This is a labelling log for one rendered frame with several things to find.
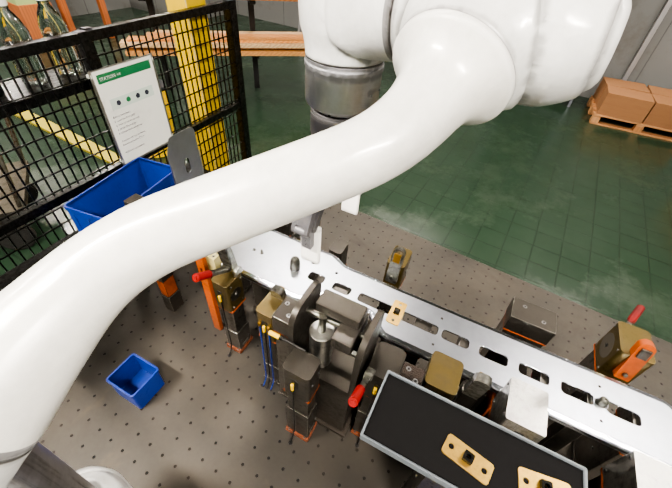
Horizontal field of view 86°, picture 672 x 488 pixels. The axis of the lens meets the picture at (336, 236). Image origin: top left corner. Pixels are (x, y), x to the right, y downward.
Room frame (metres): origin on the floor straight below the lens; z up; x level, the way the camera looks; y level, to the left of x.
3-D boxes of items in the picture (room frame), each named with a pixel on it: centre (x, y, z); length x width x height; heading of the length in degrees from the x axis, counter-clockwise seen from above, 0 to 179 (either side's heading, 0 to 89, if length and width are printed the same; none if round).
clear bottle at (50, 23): (1.07, 0.82, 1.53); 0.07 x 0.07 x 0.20
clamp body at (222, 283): (0.64, 0.31, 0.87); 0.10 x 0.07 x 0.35; 156
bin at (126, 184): (0.89, 0.67, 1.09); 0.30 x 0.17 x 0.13; 164
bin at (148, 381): (0.47, 0.56, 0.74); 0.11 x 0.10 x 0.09; 66
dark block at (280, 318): (0.52, 0.10, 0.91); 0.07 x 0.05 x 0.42; 156
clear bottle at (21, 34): (0.97, 0.86, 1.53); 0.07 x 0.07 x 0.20
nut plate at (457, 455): (0.21, -0.26, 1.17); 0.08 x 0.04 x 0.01; 56
